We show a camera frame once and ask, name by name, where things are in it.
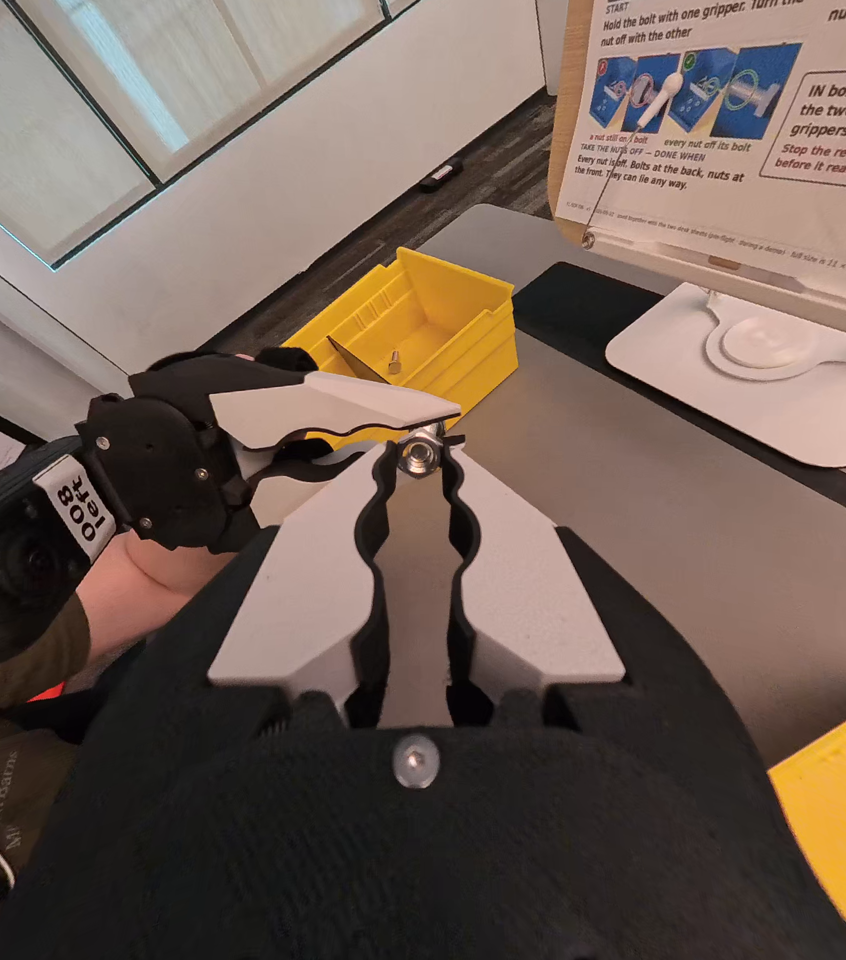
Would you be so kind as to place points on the printed instruction sheet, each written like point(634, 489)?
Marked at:
point(730, 97)

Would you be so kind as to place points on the steel hex nut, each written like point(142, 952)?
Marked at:
point(417, 457)

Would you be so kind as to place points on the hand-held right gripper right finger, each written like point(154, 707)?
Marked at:
point(535, 600)

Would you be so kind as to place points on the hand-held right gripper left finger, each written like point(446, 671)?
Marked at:
point(295, 600)

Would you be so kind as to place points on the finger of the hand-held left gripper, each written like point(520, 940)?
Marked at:
point(258, 463)
point(333, 405)

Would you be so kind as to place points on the small black floor device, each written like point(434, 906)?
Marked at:
point(441, 174)

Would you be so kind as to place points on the frosted glass window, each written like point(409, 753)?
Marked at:
point(55, 112)

